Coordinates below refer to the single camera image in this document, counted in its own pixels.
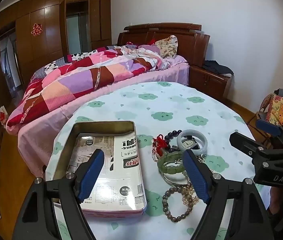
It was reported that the pale jade bangle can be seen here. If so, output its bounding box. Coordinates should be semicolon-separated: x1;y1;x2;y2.
177;129;208;156

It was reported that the cream pearl necklace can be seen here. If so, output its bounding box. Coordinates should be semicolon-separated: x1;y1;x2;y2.
180;183;200;207

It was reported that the brown wooden bead bracelet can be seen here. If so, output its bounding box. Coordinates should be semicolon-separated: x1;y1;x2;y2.
161;185;194;223

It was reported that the green jade segment bracelet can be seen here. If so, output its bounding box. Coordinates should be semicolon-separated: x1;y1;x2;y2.
156;151;186;174

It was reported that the small wristwatch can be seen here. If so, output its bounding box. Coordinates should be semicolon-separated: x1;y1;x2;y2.
181;138;201;155

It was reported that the dark purple bead bracelet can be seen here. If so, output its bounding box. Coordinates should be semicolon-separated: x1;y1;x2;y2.
164;129;183;153

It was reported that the red knot tassel charm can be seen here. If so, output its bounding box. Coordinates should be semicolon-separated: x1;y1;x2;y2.
152;134;169;162

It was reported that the person's right hand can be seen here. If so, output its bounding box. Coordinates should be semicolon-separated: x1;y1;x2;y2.
269;187;283;215

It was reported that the wooden chair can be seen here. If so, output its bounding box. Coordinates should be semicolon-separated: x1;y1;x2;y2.
246;88;283;145

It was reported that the printed paper leaflet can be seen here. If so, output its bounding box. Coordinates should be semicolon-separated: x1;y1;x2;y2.
67;132;146;212

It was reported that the gold metal tin box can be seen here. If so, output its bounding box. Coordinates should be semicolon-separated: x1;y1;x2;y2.
45;121;147;218

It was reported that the pink bed sheet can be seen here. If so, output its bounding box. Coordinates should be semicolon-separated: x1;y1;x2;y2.
5;55;190;178

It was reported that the cloud print tablecloth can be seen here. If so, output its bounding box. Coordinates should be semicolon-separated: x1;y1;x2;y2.
46;82;255;239

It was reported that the wooden nightstand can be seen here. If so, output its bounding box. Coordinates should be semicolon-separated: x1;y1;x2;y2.
189;66;233;103

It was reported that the dark clothes pile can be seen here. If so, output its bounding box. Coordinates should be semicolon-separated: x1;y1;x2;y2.
202;60;234;77

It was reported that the patchwork pink quilt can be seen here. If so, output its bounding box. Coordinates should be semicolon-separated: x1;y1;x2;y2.
6;46;170;134

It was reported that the red white gift bag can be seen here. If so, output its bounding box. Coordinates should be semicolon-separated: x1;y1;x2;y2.
0;106;8;126

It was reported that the wooden bed headboard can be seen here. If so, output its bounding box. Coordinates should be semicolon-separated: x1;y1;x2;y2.
117;22;210;67

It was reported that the floral pillow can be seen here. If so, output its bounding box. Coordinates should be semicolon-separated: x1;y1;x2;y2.
154;35;178;58

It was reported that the brown wooden wardrobe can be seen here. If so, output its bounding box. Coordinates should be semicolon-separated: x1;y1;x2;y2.
0;0;112;106

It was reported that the red double happiness sticker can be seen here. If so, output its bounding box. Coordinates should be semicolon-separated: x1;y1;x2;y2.
31;23;43;36

